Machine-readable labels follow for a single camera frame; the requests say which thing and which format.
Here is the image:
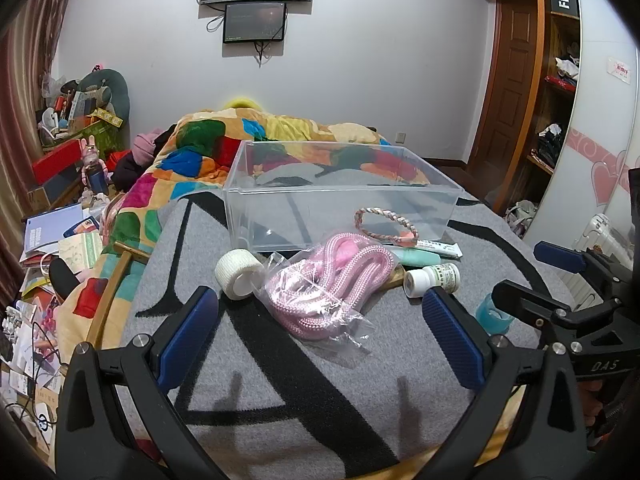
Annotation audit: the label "wooden shelf unit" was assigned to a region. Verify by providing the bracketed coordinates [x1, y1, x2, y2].
[520, 10, 582, 221]

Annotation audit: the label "pink braided bracelet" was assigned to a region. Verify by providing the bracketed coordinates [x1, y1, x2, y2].
[354, 206, 420, 248]

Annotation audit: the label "colourful patchwork blanket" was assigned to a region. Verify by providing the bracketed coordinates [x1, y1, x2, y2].
[65, 107, 432, 333]

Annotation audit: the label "white wardrobe with pink hearts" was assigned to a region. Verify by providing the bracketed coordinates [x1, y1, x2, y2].
[540, 0, 640, 261]

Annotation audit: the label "yellow pillow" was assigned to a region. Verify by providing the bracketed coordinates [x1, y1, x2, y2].
[224, 94, 262, 111]

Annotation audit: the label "grey-green neck pillow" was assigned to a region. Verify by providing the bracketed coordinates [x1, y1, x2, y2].
[79, 68, 131, 128]

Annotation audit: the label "small black wall monitor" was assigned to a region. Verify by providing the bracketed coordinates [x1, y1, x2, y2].
[223, 2, 288, 45]

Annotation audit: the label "blue notebook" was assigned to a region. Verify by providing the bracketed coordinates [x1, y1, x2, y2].
[22, 204, 84, 257]

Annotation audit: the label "person's right hand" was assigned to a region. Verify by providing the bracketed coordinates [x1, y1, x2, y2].
[579, 377, 612, 443]

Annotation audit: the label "grey blanket with black pattern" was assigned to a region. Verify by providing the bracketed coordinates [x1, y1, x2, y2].
[120, 180, 576, 480]

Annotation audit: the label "white handbag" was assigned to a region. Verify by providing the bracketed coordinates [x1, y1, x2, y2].
[504, 200, 539, 239]

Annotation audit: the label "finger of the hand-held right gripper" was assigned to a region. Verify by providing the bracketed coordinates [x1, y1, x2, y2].
[533, 241, 609, 281]
[492, 279, 621, 332]

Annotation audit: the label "pink bunny bottle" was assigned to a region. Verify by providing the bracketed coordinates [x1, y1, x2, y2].
[80, 137, 110, 194]

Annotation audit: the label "wooden stick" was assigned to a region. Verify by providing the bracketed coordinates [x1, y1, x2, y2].
[86, 241, 152, 347]

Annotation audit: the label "pink rope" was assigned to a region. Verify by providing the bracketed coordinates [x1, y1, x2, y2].
[260, 234, 397, 357]

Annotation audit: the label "brown striped curtain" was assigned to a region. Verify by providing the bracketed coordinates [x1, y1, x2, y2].
[0, 0, 112, 246]

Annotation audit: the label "dark folded clothes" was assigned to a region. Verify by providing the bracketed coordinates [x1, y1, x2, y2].
[537, 122, 567, 167]

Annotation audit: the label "red box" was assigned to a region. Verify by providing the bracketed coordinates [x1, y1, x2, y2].
[32, 139, 84, 187]

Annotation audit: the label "clear plastic storage box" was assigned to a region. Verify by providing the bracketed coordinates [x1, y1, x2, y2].
[222, 140, 467, 254]

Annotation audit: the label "brown wooden piece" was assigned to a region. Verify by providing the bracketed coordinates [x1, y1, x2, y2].
[380, 266, 408, 292]

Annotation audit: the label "red and white sticker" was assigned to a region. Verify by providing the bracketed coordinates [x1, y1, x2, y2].
[607, 57, 636, 86]

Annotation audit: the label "green and white card box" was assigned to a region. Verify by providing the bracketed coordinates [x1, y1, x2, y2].
[58, 232, 104, 272]

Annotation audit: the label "pile of papers and boxes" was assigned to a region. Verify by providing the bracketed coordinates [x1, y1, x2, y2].
[0, 255, 76, 461]

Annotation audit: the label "white pill bottle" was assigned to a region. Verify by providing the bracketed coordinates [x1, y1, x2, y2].
[403, 262, 461, 299]

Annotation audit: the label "green patterned box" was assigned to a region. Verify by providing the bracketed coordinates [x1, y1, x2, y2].
[42, 119, 124, 157]

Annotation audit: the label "mint green tube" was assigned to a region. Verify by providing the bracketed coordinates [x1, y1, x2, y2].
[390, 249, 442, 269]

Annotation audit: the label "white ointment tube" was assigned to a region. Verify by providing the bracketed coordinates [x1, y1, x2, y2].
[412, 239, 464, 260]

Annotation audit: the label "pink knitted hat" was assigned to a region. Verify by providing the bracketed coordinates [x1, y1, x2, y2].
[131, 130, 166, 166]

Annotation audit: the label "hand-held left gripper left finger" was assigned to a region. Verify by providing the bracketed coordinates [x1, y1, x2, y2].
[54, 286, 221, 480]

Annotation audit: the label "white bandage roll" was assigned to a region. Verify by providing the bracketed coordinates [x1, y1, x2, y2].
[215, 249, 267, 301]

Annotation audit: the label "brown wooden door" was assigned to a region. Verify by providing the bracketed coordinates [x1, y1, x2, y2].
[466, 0, 540, 212]

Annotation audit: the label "small teal cup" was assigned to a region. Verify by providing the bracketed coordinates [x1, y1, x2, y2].
[475, 294, 514, 335]

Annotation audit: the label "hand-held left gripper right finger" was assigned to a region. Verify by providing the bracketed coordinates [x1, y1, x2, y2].
[421, 287, 589, 480]

